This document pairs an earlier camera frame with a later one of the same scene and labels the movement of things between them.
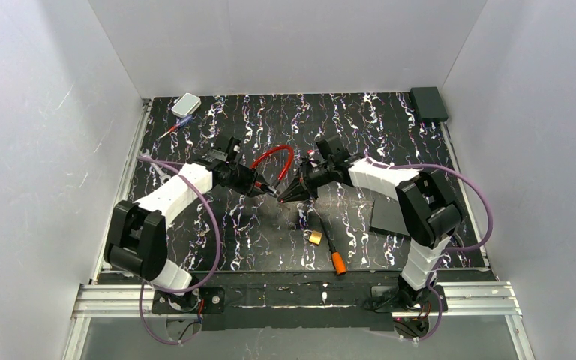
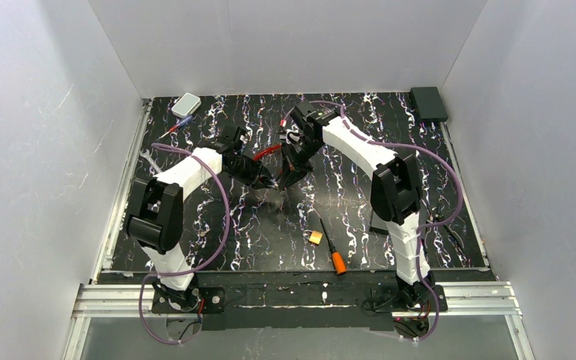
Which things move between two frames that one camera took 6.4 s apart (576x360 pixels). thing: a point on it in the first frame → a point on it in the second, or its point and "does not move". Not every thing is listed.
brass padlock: [313, 236] does not move
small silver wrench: [163, 177] does not move
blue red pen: [183, 122] does not move
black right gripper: [307, 181] → [295, 159]
